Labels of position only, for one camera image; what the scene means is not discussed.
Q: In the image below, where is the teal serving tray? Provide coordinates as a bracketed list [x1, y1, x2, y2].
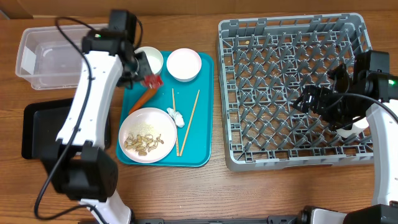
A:
[115, 50, 215, 168]

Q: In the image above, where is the white cup in rack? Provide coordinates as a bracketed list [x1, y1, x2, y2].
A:
[336, 118, 369, 138]

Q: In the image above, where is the black base bar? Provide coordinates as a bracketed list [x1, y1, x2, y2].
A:
[132, 213, 310, 224]

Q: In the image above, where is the white tissue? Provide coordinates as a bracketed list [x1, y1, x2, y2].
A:
[167, 108, 185, 128]

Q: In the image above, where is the grey dishwasher rack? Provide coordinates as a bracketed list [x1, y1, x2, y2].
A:
[217, 13, 373, 171]

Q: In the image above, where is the white plate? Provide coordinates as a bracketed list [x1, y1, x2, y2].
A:
[118, 108, 177, 164]

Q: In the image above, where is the orange carrot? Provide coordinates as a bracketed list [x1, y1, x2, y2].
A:
[129, 88, 157, 114]

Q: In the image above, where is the red snack wrapper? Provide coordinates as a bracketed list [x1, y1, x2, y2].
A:
[141, 74, 164, 89]

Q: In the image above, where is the white bowl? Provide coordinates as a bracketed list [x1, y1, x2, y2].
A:
[134, 47, 164, 75]

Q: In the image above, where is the peanut pile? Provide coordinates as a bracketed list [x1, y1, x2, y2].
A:
[124, 134, 164, 156]

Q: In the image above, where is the black plastic tray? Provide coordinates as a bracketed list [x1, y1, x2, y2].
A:
[21, 98, 111, 160]

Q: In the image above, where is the clear plastic bin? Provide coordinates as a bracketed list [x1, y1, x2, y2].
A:
[14, 23, 109, 91]

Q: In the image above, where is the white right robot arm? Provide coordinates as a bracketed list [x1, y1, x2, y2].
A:
[293, 50, 397, 224]

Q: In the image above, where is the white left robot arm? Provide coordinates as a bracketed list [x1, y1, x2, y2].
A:
[34, 9, 153, 223]

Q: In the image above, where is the right wooden chopstick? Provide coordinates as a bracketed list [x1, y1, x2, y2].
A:
[179, 90, 200, 157]

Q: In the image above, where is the pink bowl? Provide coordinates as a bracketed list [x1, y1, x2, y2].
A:
[166, 48, 202, 82]

